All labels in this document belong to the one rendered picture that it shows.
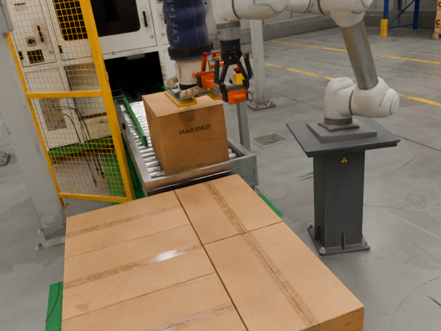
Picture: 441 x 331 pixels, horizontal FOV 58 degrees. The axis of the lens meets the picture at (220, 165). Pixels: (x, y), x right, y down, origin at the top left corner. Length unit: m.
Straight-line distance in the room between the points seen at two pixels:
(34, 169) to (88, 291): 1.48
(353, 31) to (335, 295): 1.11
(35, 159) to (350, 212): 2.10
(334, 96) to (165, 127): 0.95
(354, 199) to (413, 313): 0.67
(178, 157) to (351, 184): 1.02
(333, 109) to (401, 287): 1.03
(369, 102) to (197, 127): 0.96
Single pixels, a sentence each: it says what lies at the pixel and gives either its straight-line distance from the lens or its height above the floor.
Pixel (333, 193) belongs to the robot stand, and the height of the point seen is 0.41.
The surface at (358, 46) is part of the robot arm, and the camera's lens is 1.97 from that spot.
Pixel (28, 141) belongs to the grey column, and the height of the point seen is 0.78.
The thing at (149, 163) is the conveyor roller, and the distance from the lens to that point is 2.71.
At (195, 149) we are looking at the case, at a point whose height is 0.70.
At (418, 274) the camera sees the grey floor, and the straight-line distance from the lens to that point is 2.53.
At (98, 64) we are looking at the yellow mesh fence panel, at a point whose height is 1.19.
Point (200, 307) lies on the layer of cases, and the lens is 1.50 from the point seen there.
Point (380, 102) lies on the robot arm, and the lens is 2.14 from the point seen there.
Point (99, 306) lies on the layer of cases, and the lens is 1.63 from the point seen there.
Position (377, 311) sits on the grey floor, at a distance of 2.27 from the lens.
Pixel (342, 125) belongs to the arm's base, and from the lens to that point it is 2.29.
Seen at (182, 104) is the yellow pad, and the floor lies 1.08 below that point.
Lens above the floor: 1.57
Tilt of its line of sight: 24 degrees down
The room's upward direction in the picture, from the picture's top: 7 degrees counter-clockwise
